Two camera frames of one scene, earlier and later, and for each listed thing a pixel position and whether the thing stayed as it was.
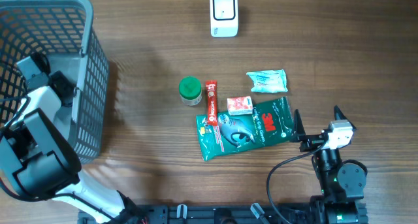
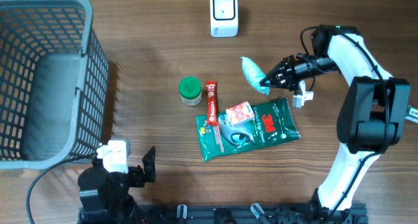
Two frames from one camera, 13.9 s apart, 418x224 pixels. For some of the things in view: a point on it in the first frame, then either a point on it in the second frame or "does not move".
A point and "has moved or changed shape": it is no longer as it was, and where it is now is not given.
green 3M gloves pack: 270,123 does not move
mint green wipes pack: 270,81 has moved or changed shape
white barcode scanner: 224,14 does not move
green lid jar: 190,89 does not move
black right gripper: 311,141 to 285,70
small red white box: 240,106 to 240,113
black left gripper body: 65,78 to 136,179
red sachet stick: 211,102 does not move
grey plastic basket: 58,24 does not move
